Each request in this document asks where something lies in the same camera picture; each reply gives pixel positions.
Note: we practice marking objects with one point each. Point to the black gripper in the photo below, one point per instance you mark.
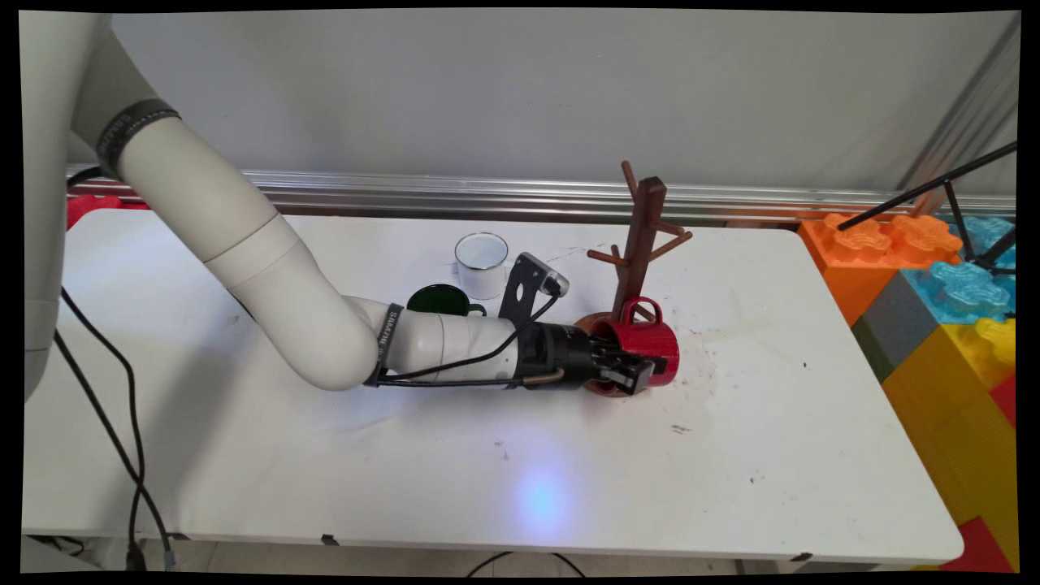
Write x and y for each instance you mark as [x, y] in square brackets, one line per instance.
[561, 357]

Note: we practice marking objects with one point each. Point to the red ceramic mug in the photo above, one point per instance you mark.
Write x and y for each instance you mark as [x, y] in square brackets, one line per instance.
[658, 345]

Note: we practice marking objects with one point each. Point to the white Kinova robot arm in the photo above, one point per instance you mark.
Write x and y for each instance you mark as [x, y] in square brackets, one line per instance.
[244, 244]

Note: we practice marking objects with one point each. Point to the brown wooden mug tree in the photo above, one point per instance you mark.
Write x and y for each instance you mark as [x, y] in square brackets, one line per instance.
[642, 236]

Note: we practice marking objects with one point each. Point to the white enamel mug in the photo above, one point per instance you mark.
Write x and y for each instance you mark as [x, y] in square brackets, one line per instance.
[481, 272]

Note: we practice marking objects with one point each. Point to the dark green mug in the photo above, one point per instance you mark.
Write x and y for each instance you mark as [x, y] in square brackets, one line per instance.
[443, 302]

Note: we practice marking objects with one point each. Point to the orange toy block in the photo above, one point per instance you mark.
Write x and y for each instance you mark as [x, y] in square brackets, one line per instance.
[861, 252]

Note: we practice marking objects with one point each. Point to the grey toy block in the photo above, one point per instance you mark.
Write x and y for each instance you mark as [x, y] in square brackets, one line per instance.
[898, 325]

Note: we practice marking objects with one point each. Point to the yellow toy block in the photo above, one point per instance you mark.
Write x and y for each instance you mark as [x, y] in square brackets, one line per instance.
[951, 422]

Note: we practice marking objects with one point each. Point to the light blue toy block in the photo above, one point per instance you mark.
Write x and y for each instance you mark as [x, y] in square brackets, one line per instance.
[987, 231]
[959, 292]

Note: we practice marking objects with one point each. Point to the black tripod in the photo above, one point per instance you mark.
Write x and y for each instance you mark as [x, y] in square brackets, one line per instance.
[951, 195]

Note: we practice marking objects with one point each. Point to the red toy block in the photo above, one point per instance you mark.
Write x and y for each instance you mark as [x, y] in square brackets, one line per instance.
[979, 548]

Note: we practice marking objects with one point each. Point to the red toy piece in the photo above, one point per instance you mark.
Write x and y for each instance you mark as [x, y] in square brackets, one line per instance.
[89, 207]

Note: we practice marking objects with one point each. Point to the aluminium frame rail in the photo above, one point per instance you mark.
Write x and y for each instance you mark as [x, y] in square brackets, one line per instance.
[487, 195]

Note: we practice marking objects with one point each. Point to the aluminium frame post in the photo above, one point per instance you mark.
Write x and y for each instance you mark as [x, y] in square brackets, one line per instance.
[967, 114]

